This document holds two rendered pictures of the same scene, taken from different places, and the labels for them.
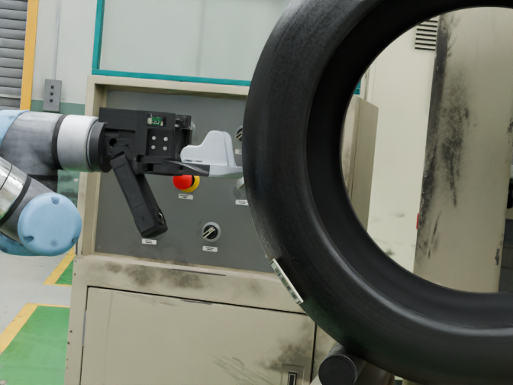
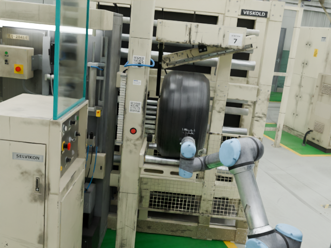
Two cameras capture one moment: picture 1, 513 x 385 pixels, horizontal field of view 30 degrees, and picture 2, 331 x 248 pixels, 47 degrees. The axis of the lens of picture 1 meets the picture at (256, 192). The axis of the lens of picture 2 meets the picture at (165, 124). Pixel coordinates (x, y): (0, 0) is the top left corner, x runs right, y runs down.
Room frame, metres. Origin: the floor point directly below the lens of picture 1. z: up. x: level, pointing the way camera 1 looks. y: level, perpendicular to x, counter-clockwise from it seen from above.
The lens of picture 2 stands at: (1.83, 2.14, 1.73)
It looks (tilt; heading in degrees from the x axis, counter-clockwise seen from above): 14 degrees down; 258
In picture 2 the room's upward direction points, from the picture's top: 6 degrees clockwise
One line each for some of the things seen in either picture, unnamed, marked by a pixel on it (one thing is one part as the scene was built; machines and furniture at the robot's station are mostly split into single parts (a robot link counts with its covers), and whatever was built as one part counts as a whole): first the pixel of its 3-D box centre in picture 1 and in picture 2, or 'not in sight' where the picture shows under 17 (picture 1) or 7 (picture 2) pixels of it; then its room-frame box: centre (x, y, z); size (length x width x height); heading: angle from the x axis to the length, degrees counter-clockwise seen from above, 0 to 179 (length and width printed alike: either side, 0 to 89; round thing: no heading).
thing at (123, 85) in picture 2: not in sight; (122, 108); (1.60, -0.32, 1.19); 0.05 x 0.04 x 0.48; 77
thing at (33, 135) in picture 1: (31, 141); (188, 148); (1.30, 0.31, 1.14); 0.11 x 0.08 x 0.09; 77
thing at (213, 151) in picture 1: (215, 153); not in sight; (1.23, 0.06, 1.14); 0.09 x 0.03 x 0.06; 77
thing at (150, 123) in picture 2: not in sight; (145, 117); (1.38, -0.71, 1.05); 0.20 x 0.15 x 0.30; 167
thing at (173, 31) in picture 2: not in sight; (200, 34); (1.06, -0.55, 1.71); 0.61 x 0.25 x 0.15; 167
